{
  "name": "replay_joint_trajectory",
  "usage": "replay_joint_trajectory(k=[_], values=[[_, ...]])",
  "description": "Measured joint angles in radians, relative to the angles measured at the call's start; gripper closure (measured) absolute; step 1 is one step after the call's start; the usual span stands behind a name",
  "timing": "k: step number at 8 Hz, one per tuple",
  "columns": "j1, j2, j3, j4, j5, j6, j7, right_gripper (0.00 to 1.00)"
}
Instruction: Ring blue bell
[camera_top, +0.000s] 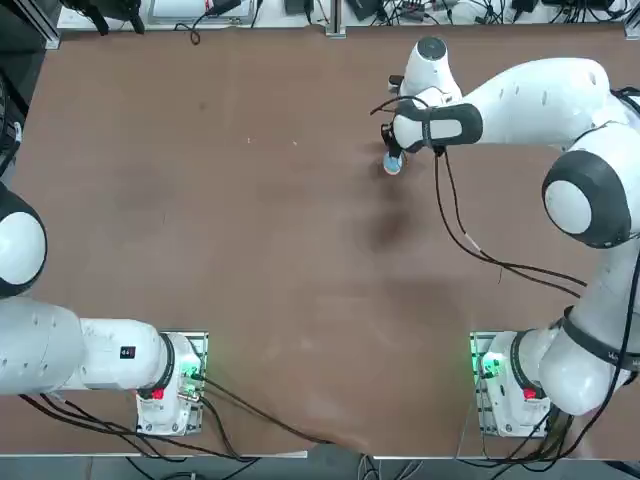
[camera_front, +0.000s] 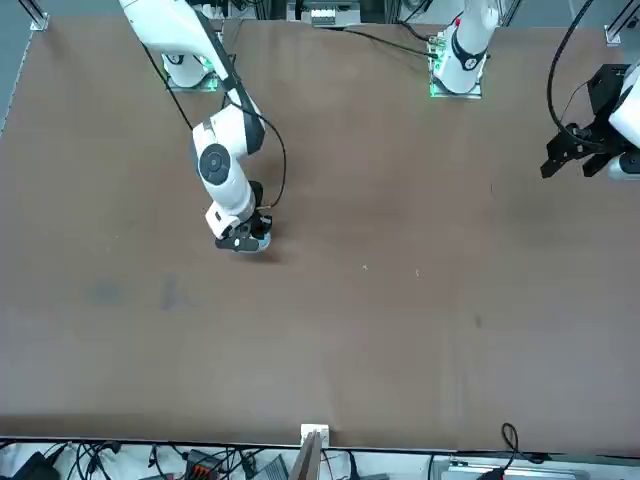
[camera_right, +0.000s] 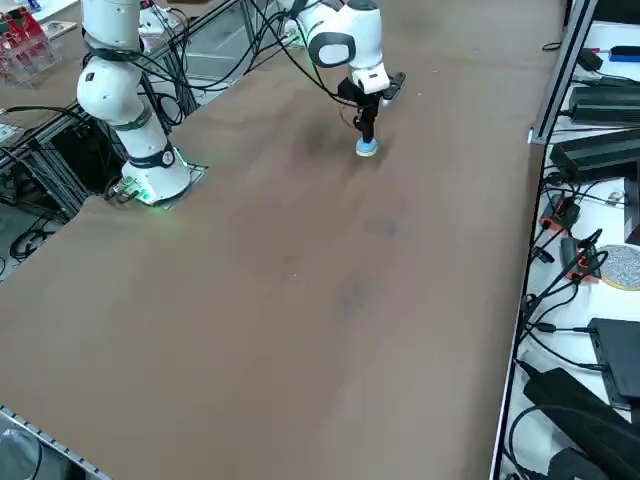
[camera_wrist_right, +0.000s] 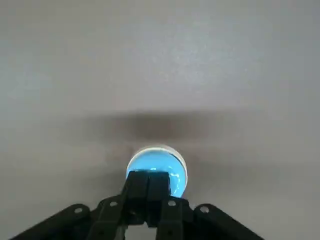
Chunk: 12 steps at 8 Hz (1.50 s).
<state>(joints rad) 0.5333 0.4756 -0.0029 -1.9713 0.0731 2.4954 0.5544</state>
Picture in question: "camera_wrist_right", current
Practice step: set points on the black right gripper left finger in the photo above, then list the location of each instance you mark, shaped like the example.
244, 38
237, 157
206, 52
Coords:
112, 215

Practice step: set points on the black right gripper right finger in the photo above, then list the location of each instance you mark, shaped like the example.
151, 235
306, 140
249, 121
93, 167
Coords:
175, 215

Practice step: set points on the blue call bell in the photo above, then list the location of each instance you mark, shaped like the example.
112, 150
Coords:
160, 161

